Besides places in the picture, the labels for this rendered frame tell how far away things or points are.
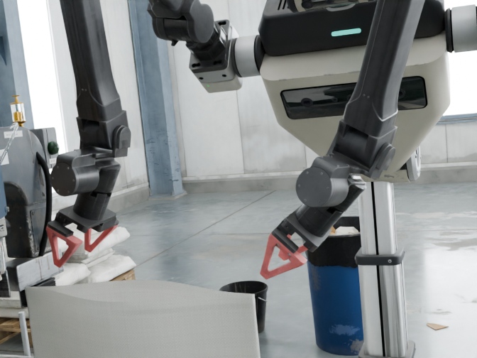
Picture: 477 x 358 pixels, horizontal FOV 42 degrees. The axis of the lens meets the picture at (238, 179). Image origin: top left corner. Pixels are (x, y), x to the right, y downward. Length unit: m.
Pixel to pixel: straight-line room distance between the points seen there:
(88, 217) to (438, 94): 0.72
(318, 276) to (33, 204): 2.15
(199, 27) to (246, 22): 8.28
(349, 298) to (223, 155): 6.66
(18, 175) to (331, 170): 0.69
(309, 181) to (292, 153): 8.44
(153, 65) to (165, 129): 1.01
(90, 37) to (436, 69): 0.65
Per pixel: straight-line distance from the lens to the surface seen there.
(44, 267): 1.38
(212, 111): 9.70
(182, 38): 1.27
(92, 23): 1.04
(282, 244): 0.93
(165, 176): 9.88
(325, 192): 0.87
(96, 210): 1.13
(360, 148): 0.92
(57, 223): 1.14
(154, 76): 9.85
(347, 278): 3.20
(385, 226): 1.52
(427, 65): 1.25
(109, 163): 1.11
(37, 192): 1.36
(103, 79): 1.06
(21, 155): 1.33
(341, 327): 3.31
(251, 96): 9.46
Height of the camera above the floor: 1.34
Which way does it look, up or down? 7 degrees down
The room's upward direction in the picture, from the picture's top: 6 degrees counter-clockwise
